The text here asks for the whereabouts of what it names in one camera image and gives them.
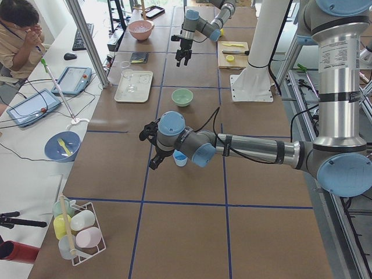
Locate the blue teach pendant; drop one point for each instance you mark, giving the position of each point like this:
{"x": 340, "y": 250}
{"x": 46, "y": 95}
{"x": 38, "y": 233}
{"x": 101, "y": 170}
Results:
{"x": 32, "y": 109}
{"x": 74, "y": 79}

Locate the near blue teach pendant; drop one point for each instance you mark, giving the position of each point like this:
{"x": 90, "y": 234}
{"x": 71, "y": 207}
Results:
{"x": 32, "y": 109}

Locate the lemon half slice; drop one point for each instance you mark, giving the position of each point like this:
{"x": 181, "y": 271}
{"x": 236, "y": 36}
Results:
{"x": 230, "y": 58}

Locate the pink bowl of ice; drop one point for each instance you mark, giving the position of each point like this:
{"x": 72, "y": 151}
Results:
{"x": 141, "y": 29}

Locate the grey folded cloth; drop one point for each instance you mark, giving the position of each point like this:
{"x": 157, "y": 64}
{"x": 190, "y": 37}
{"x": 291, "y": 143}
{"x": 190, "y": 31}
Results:
{"x": 139, "y": 57}

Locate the blue bowl with fork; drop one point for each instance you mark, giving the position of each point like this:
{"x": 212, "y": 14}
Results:
{"x": 63, "y": 147}

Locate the light blue plastic cup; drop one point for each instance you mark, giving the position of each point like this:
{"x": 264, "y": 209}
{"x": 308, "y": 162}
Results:
{"x": 179, "y": 158}

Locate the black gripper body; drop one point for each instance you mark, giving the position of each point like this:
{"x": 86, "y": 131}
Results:
{"x": 160, "y": 152}
{"x": 185, "y": 45}

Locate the green ceramic bowl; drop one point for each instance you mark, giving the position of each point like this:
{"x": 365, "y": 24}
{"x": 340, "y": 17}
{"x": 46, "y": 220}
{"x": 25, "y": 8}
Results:
{"x": 182, "y": 97}

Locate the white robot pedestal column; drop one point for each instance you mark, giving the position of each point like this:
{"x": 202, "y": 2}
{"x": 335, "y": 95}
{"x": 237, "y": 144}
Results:
{"x": 253, "y": 84}

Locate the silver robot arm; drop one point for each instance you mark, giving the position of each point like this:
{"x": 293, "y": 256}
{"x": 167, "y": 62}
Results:
{"x": 336, "y": 158}
{"x": 194, "y": 22}

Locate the grabber stick green handle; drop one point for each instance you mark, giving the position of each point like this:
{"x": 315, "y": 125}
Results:
{"x": 74, "y": 120}

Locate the black camera tripod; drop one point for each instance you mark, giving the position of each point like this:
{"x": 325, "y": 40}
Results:
{"x": 10, "y": 219}

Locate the aluminium frame post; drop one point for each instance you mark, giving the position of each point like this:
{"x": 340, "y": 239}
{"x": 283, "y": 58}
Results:
{"x": 78, "y": 17}

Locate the black computer mouse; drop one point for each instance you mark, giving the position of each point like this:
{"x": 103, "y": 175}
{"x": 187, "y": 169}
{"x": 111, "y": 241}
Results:
{"x": 69, "y": 56}

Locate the yellow plastic knife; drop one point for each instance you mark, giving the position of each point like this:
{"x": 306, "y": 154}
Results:
{"x": 233, "y": 45}

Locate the cream bear tray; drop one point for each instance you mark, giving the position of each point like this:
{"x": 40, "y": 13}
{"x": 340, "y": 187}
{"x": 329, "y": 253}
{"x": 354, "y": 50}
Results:
{"x": 142, "y": 81}

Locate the seated person beige shirt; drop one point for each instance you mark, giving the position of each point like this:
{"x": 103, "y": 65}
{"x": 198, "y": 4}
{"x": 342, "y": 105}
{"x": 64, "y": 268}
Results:
{"x": 21, "y": 38}

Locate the white wire cup rack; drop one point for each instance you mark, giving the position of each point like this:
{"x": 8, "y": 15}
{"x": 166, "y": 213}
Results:
{"x": 77, "y": 230}

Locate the dark wooden tray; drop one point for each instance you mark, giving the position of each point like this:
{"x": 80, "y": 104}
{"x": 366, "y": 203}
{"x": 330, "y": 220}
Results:
{"x": 152, "y": 12}

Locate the far blue teach pendant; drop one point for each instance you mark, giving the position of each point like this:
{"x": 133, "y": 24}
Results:
{"x": 74, "y": 79}

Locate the clear wine glass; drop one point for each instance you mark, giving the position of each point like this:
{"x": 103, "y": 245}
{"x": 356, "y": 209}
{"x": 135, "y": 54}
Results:
{"x": 127, "y": 73}

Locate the wooden cutting board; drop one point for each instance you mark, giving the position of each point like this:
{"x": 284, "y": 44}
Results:
{"x": 240, "y": 62}

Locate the red cylinder bottle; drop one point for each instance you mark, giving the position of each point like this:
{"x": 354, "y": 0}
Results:
{"x": 18, "y": 252}

